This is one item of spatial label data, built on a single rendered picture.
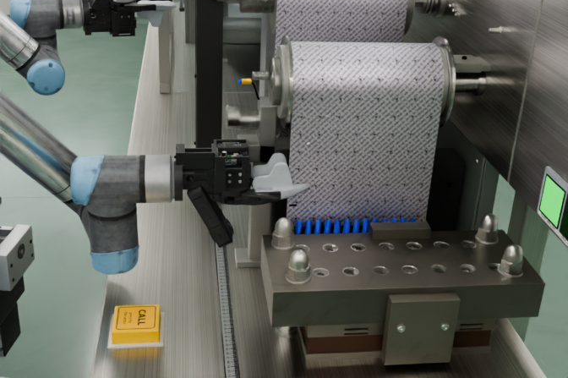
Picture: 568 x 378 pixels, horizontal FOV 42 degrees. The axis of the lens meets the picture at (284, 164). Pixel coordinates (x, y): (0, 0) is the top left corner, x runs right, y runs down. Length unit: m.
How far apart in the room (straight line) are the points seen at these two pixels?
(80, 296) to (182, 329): 1.74
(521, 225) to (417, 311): 0.48
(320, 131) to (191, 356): 0.39
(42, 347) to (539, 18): 2.04
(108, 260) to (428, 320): 0.50
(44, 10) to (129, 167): 0.68
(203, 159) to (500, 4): 0.52
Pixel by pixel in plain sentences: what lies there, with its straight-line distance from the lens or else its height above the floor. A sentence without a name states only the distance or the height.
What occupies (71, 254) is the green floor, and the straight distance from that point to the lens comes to 3.17.
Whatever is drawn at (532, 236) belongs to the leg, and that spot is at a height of 0.92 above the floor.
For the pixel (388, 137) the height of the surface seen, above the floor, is 1.18.
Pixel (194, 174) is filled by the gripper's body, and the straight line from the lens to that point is 1.15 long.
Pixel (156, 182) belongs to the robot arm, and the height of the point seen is 1.12.
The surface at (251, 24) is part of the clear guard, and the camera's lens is 2.16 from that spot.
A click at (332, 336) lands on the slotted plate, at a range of 1.12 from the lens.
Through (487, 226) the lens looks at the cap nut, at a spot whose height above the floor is 1.06.
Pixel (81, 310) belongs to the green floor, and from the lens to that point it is 2.83.
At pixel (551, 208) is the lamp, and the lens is 1.04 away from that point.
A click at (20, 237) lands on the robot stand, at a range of 1.74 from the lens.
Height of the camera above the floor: 1.61
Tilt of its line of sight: 24 degrees down
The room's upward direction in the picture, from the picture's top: 3 degrees clockwise
